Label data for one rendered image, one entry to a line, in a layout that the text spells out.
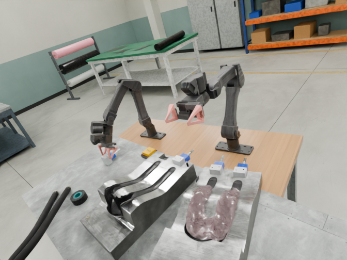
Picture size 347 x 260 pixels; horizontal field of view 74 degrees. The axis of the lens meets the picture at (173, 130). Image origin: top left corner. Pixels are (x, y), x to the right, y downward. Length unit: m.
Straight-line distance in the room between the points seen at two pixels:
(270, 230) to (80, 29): 7.82
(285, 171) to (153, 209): 0.60
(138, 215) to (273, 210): 0.52
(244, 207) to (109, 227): 0.54
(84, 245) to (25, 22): 6.96
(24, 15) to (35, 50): 0.87
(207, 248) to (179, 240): 0.10
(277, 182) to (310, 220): 0.20
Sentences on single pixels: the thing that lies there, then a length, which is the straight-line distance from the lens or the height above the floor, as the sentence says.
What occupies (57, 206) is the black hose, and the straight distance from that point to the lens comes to 1.30.
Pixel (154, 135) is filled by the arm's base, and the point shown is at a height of 0.81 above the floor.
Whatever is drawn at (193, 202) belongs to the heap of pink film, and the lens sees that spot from 0.90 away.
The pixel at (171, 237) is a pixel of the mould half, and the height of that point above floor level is 0.91.
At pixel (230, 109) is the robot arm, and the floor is 1.03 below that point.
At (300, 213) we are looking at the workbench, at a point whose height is 0.80.
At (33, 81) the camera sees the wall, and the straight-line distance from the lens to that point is 7.54.
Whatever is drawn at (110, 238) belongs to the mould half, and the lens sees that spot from 1.00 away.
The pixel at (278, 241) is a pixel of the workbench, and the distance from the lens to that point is 0.92.
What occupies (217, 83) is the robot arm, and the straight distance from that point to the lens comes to 0.99.
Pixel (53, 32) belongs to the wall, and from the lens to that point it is 7.86.
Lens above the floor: 1.57
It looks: 29 degrees down
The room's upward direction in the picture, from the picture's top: 17 degrees counter-clockwise
